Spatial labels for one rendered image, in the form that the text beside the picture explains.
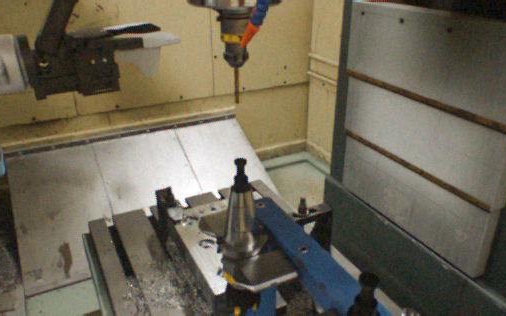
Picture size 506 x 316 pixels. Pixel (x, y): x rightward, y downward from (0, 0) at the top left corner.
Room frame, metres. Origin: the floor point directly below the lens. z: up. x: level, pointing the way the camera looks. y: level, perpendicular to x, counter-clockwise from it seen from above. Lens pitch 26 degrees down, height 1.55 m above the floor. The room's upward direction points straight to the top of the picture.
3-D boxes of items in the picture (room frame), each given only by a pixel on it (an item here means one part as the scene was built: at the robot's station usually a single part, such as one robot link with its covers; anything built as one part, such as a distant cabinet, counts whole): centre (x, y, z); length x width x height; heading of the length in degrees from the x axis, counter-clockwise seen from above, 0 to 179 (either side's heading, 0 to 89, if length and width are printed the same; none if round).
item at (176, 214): (0.89, 0.20, 0.97); 0.13 x 0.03 x 0.15; 27
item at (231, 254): (0.45, 0.02, 1.21); 0.06 x 0.06 x 0.03
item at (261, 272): (0.41, -0.01, 1.21); 0.07 x 0.05 x 0.01; 117
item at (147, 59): (0.65, 0.15, 1.40); 0.09 x 0.03 x 0.06; 92
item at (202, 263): (0.79, 0.03, 0.97); 0.29 x 0.23 x 0.05; 27
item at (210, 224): (0.50, 0.04, 1.21); 0.07 x 0.05 x 0.01; 117
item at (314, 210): (0.84, -0.11, 0.97); 0.13 x 0.03 x 0.15; 117
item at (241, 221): (0.45, 0.02, 1.26); 0.04 x 0.04 x 0.07
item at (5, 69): (0.61, 0.33, 1.40); 0.08 x 0.05 x 0.08; 27
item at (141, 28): (0.73, 0.19, 1.40); 0.09 x 0.03 x 0.06; 141
